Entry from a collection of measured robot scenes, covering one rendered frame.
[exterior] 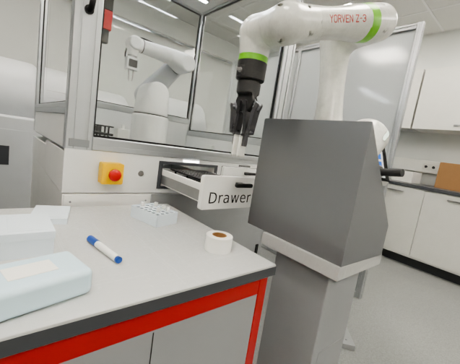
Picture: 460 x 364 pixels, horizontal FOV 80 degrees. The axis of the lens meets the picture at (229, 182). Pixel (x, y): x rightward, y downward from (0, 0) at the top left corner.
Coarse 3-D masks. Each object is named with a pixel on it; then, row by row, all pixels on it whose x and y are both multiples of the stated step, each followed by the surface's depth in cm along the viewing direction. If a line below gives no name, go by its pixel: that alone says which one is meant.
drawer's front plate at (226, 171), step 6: (222, 168) 127; (228, 168) 128; (234, 168) 131; (240, 168) 133; (246, 168) 136; (252, 168) 141; (222, 174) 127; (228, 174) 129; (234, 174) 131; (240, 174) 134
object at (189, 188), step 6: (162, 168) 113; (168, 168) 116; (162, 174) 109; (168, 174) 105; (174, 174) 102; (180, 174) 119; (162, 180) 108; (168, 180) 105; (174, 180) 101; (180, 180) 99; (186, 180) 95; (192, 180) 94; (168, 186) 105; (174, 186) 101; (180, 186) 98; (186, 186) 95; (192, 186) 93; (198, 186) 90; (180, 192) 98; (186, 192) 95; (192, 192) 92; (198, 192) 89; (192, 198) 92; (198, 198) 89
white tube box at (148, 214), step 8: (136, 208) 85; (144, 208) 87; (152, 208) 88; (136, 216) 86; (144, 216) 83; (152, 216) 81; (160, 216) 81; (168, 216) 84; (176, 216) 87; (152, 224) 81; (160, 224) 82; (168, 224) 85
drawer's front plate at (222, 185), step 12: (204, 180) 84; (216, 180) 87; (228, 180) 91; (240, 180) 94; (252, 180) 98; (204, 192) 85; (216, 192) 88; (228, 192) 92; (240, 192) 96; (252, 192) 99; (204, 204) 86; (216, 204) 89; (228, 204) 93; (240, 204) 97
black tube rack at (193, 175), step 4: (176, 172) 112; (180, 172) 106; (184, 172) 108; (188, 172) 109; (192, 172) 111; (196, 172) 113; (200, 172) 115; (204, 172) 118; (208, 172) 119; (184, 176) 116; (188, 176) 118; (192, 176) 100; (196, 176) 100; (200, 176) 101; (196, 180) 111
